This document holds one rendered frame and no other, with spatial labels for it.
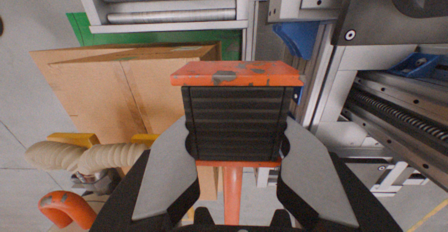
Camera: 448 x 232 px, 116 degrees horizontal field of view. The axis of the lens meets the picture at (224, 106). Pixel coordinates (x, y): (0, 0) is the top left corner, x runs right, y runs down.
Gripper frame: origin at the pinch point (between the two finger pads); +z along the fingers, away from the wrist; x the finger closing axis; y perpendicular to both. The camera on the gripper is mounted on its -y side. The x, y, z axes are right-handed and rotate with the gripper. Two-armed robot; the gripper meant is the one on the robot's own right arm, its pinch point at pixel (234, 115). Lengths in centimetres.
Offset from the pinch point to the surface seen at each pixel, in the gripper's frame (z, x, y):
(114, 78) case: 24.0, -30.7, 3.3
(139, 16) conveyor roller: 63, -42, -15
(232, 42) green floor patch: 118, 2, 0
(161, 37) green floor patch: 118, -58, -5
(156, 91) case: 24.0, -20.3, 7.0
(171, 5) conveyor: 70, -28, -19
